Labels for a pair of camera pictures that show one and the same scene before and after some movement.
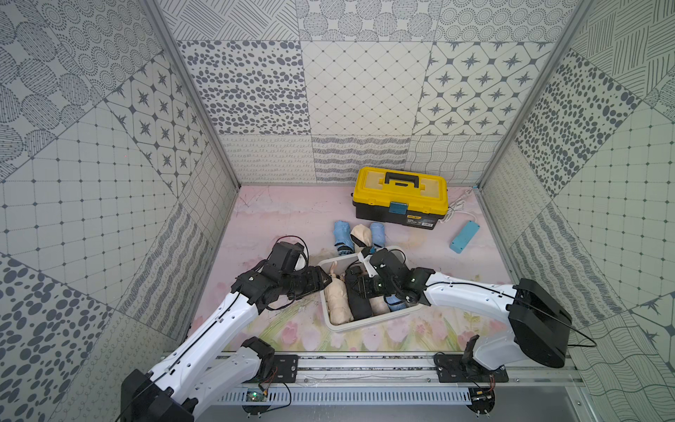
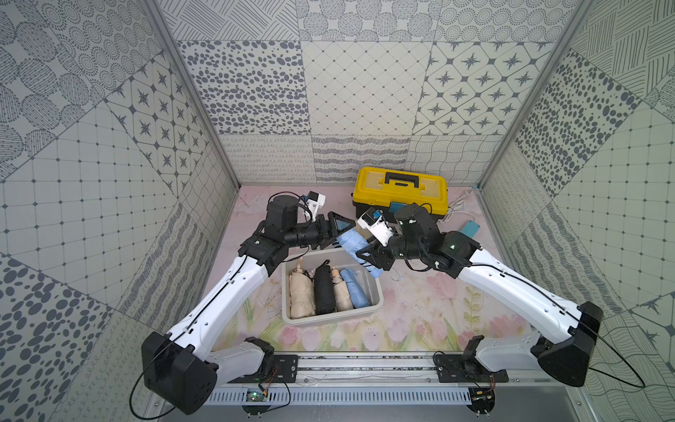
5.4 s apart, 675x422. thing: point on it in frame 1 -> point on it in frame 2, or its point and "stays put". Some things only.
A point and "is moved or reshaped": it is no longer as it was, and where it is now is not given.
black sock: [357, 280] -> [324, 294]
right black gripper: [368, 293] -> [378, 251]
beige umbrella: [339, 310] -> [302, 301]
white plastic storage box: [353, 299] is moved or reshaped
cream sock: [379, 305] -> [342, 296]
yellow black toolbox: [407, 198] stays put
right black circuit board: [482, 399] stays put
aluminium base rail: [439, 379] stays put
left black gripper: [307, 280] -> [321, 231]
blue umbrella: [394, 302] -> [358, 292]
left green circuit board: [255, 396] stays put
